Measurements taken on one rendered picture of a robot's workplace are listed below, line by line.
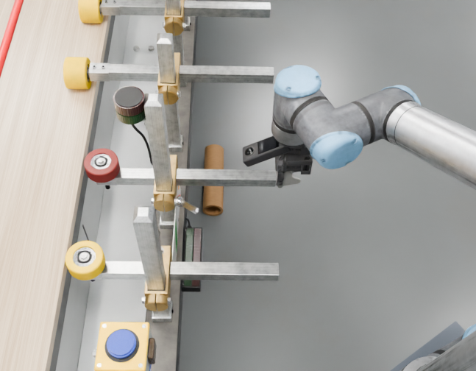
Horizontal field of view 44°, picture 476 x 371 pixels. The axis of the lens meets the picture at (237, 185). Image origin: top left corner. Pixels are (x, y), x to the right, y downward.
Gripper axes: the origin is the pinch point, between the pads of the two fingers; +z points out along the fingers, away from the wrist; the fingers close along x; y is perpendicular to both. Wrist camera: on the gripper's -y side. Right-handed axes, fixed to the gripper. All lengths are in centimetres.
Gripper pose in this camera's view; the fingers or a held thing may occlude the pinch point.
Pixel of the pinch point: (276, 182)
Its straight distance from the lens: 147.7
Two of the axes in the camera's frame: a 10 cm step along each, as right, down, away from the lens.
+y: 10.0, 0.1, 0.0
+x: 0.0, -8.3, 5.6
